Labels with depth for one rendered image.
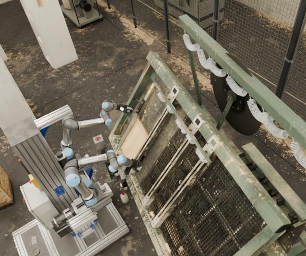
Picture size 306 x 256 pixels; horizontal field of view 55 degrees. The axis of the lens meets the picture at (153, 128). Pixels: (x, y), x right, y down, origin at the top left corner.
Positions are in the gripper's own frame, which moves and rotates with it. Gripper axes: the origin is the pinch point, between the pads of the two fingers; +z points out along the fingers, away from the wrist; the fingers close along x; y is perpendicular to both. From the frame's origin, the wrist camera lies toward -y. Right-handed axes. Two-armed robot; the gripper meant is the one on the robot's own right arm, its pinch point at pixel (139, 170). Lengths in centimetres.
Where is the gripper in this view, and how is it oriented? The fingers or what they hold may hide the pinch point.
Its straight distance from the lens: 297.6
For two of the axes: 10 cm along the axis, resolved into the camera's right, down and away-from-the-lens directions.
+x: -5.5, -5.9, 6.0
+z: 4.7, 3.7, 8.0
